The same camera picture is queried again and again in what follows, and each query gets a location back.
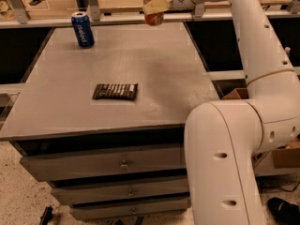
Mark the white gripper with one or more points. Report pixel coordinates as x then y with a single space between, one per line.
156 6

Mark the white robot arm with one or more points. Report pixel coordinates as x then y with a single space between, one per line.
222 136

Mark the blue pepsi can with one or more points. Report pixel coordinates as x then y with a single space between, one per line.
82 29

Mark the dark chocolate bar wrapper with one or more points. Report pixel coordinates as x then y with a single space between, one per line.
126 91

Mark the grey drawer cabinet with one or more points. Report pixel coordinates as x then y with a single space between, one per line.
56 113

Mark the clear plastic water bottle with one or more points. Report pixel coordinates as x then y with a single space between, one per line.
287 50

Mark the brown cardboard box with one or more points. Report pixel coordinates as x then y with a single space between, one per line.
286 155

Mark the top grey drawer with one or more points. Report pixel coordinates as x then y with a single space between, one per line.
101 162

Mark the grey drawer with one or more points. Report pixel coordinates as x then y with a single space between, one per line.
121 190
101 162
123 209

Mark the middle grey drawer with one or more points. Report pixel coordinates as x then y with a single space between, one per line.
121 190

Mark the bottom grey drawer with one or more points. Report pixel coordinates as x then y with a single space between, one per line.
123 209

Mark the black object on floor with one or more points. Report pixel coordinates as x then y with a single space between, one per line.
47 216

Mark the black shoe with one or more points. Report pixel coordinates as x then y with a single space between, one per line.
283 212

